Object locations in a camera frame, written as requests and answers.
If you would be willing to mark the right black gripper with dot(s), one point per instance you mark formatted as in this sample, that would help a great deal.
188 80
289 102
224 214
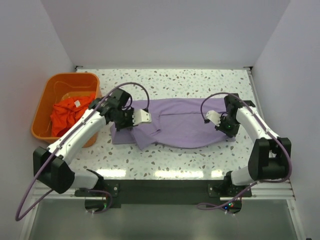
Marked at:
230 133

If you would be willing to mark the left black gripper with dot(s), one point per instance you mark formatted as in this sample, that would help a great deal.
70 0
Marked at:
130 125

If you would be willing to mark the purple t shirt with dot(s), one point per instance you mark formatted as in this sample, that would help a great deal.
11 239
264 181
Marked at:
175 122

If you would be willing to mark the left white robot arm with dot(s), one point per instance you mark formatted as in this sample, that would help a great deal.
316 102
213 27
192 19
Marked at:
51 165

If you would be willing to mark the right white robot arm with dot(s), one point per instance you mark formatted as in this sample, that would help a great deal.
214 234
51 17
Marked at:
270 158

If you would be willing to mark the orange t shirt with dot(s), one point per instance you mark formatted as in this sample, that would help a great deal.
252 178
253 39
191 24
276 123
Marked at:
67 112

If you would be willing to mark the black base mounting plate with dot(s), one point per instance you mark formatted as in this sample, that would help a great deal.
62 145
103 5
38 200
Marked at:
99 201

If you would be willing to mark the orange plastic bin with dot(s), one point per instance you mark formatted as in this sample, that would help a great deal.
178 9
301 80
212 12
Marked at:
58 88

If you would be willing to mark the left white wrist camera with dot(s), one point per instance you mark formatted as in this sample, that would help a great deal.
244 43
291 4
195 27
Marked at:
141 116

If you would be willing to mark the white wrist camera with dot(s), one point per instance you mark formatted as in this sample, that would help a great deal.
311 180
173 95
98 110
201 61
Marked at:
214 117
141 116

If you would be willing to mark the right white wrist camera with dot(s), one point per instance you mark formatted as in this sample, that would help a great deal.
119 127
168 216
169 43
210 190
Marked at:
214 117

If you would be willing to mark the aluminium frame rail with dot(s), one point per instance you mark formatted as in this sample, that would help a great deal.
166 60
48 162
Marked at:
275 191

